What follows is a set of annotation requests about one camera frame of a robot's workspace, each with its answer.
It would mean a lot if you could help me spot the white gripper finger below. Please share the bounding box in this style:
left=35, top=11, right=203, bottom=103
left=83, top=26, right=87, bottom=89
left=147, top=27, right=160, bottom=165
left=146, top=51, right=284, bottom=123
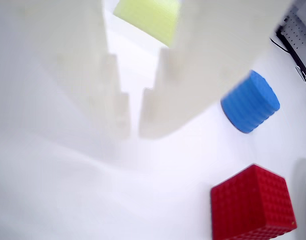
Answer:
left=0, top=0, right=131, bottom=140
left=138, top=0, right=295, bottom=140

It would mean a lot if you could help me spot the red studded cube block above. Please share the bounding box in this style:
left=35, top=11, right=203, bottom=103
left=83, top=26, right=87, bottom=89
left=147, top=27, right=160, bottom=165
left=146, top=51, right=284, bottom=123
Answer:
left=209, top=163, right=299, bottom=240

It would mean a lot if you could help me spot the blue ribbed cylinder block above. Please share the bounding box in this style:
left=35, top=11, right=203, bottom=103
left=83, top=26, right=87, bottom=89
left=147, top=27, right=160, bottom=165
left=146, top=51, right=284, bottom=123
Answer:
left=219, top=69, right=281, bottom=134

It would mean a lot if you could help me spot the white perforated metal panel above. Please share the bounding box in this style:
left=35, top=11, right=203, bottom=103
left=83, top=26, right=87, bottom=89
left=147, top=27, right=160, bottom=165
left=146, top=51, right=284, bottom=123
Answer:
left=275, top=0, right=306, bottom=76

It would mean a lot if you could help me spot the long black cable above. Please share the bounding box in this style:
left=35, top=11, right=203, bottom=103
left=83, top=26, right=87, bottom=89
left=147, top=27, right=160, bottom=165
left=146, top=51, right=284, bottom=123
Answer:
left=269, top=36, right=306, bottom=94

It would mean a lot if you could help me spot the yellow-green foam block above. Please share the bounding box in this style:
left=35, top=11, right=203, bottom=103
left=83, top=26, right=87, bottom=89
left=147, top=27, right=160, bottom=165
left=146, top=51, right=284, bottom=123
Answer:
left=112, top=0, right=183, bottom=48

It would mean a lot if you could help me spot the small white flat tab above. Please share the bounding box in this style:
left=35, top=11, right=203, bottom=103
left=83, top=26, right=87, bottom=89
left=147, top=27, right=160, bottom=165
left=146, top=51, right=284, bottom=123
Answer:
left=294, top=65, right=306, bottom=81

